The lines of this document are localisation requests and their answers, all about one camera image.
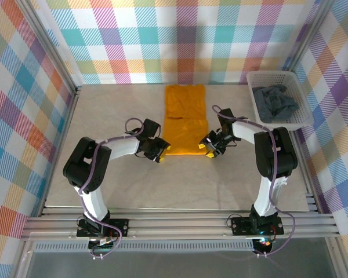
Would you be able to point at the yellow t-shirt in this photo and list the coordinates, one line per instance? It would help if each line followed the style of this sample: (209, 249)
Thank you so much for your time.
(185, 130)

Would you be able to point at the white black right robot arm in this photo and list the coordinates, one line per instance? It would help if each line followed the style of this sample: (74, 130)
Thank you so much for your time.
(246, 130)

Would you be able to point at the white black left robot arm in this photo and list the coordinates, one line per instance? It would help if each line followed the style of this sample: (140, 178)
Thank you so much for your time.
(121, 147)

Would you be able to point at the blue-grey t-shirt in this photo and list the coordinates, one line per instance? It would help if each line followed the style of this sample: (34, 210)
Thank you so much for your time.
(274, 104)

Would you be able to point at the white plastic mesh basket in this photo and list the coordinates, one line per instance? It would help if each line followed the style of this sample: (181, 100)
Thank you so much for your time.
(300, 101)

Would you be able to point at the grey metal panel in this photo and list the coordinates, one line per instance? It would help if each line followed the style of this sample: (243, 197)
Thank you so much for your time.
(177, 266)

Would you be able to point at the aluminium mounting rail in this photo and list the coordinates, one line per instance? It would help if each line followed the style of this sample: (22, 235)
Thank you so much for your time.
(177, 227)

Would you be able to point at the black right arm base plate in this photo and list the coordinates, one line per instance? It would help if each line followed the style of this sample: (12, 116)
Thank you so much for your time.
(239, 226)

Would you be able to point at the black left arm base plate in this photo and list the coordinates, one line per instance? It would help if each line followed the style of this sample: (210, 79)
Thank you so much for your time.
(121, 227)

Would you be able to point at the aluminium frame side rail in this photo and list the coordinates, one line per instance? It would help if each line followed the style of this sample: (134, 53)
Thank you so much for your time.
(308, 185)
(66, 130)

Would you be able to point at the aluminium frame post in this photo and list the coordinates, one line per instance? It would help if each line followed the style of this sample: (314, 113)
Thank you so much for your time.
(308, 34)
(50, 49)

